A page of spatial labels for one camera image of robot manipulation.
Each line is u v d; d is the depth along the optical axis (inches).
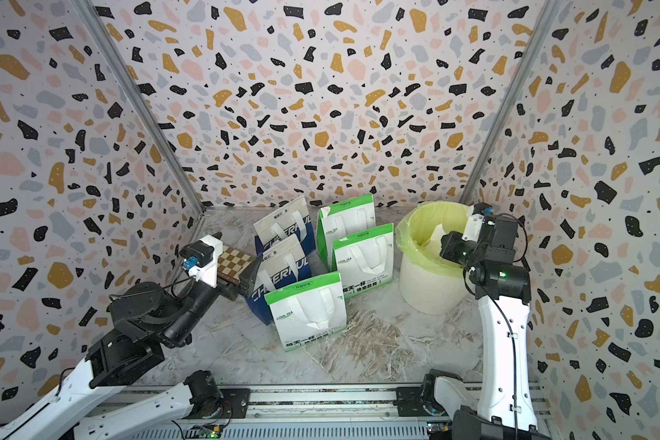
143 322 14.6
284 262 31.2
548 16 28.3
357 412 28.8
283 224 34.7
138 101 33.7
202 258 16.4
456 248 23.8
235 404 29.0
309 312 28.4
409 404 28.8
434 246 35.5
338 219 35.5
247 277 19.4
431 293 34.7
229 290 18.7
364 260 32.2
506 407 14.6
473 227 23.9
